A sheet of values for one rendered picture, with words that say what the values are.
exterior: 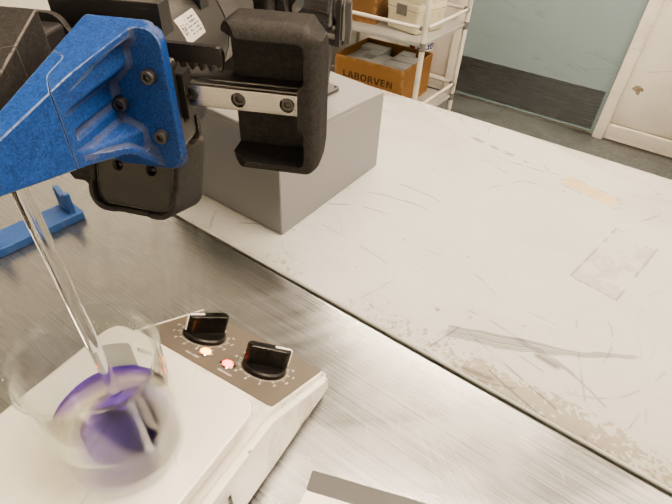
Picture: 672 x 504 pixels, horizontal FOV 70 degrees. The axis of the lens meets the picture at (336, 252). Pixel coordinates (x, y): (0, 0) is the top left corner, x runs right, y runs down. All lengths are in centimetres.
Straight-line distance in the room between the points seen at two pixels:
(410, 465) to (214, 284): 25
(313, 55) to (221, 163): 38
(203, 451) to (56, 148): 17
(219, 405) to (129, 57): 19
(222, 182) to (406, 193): 23
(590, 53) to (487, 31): 59
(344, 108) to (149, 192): 34
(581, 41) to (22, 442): 303
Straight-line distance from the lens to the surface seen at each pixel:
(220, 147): 55
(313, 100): 19
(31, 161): 18
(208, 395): 30
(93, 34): 20
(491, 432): 41
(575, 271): 57
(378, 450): 38
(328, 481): 37
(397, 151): 71
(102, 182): 28
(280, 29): 19
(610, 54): 310
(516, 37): 320
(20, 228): 61
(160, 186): 26
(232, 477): 30
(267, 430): 31
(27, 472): 31
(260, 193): 53
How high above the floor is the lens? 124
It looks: 41 degrees down
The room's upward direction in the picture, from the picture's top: 3 degrees clockwise
